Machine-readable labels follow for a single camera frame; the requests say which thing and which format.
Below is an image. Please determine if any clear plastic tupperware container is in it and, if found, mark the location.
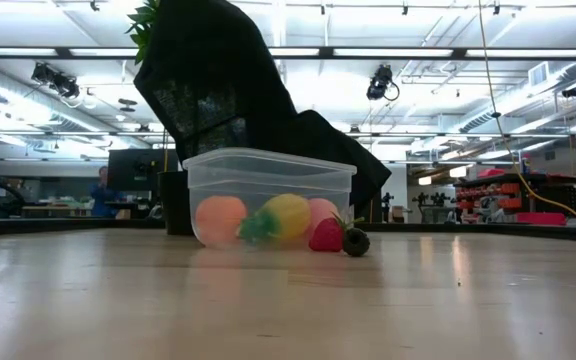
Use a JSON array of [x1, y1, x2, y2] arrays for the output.
[[181, 147, 358, 250]]

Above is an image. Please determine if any yellow hanging cable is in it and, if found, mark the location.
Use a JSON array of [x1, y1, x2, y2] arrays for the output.
[[476, 0, 576, 228]]

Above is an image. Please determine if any toy orange with leaf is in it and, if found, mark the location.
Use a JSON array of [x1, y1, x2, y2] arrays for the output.
[[194, 195, 248, 246]]

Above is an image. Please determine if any black overhead camera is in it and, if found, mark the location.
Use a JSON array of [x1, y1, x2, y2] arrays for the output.
[[366, 63, 401, 102]]

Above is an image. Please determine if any dark toy blackberry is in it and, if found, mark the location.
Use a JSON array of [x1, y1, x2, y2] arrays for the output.
[[341, 227, 371, 258]]

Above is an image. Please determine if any green leafy plant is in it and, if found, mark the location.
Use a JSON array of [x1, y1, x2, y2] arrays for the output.
[[125, 0, 162, 65]]

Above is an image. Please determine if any pink toy peach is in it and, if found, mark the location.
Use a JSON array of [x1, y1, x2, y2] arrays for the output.
[[307, 197, 342, 234]]

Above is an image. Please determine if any red storage rack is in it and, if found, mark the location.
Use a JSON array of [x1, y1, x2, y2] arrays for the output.
[[455, 168, 576, 226]]

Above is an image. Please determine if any black monitor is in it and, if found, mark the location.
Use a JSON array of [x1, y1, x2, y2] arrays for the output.
[[106, 148, 179, 194]]

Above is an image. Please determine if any black aluminium frame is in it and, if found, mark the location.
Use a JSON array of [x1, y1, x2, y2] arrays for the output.
[[0, 44, 576, 244]]

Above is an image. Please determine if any yellow toy pineapple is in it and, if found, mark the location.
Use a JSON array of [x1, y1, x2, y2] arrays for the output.
[[238, 193, 313, 244]]

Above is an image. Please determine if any person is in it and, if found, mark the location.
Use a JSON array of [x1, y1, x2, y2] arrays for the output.
[[90, 166, 124, 219]]

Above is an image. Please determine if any red toy strawberry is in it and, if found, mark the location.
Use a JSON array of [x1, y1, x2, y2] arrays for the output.
[[308, 212, 367, 253]]

